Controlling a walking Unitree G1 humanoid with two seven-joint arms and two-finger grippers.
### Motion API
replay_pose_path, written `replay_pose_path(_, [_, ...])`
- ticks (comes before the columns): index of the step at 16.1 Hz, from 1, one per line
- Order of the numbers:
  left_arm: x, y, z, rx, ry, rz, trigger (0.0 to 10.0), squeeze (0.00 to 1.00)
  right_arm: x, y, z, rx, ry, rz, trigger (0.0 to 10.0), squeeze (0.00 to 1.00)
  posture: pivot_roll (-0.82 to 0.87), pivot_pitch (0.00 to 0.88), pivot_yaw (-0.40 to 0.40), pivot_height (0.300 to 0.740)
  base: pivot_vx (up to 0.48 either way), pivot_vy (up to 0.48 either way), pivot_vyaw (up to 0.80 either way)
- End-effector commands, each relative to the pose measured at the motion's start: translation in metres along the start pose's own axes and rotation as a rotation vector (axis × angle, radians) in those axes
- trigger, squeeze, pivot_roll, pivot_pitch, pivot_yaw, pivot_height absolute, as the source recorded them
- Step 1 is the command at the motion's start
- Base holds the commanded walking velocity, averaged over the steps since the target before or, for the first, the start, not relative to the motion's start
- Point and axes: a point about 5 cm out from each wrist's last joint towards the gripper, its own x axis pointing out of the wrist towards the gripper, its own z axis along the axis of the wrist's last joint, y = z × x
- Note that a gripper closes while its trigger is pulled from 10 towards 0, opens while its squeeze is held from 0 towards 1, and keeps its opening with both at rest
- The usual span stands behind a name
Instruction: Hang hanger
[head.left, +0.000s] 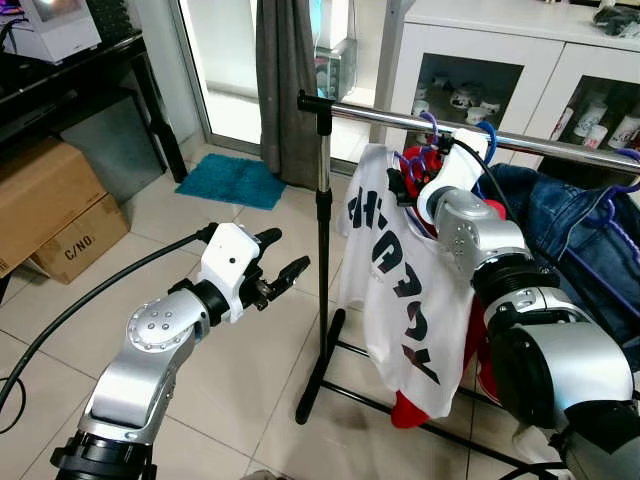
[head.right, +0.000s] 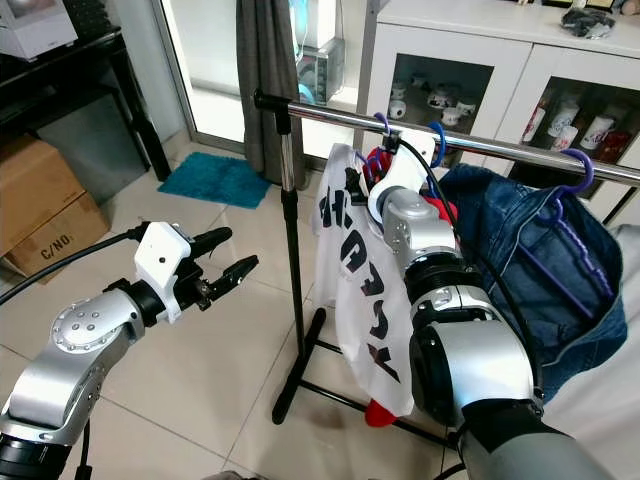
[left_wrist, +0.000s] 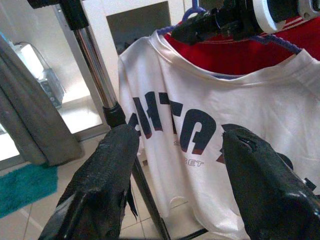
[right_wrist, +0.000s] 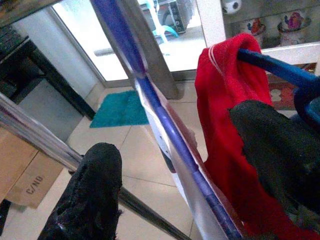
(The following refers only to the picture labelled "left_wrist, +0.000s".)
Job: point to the chrome clothes rack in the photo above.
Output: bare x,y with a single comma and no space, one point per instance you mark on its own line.
96,65

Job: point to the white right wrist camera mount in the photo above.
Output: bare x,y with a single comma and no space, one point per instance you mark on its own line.
265,23

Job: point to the white floor appliance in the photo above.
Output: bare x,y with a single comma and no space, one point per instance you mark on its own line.
32,60

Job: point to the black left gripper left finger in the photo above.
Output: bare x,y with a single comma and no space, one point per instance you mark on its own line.
100,175

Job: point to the grey curtain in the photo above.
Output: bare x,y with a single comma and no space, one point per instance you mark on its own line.
30,112

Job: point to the purple plastic hanger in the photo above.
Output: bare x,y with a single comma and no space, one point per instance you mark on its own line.
286,43

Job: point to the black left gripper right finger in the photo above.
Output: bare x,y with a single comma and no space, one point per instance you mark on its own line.
265,190

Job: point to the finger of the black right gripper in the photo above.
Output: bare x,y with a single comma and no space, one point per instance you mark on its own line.
195,33
203,19

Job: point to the teal floor mat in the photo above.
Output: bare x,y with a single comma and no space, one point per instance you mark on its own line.
25,187

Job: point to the white printed T-shirt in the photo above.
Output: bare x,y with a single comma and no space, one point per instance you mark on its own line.
250,105

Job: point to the aluminium sliding door frame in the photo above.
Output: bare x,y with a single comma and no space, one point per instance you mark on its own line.
87,132

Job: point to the red T-shirt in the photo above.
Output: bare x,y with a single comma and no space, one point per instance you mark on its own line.
225,55

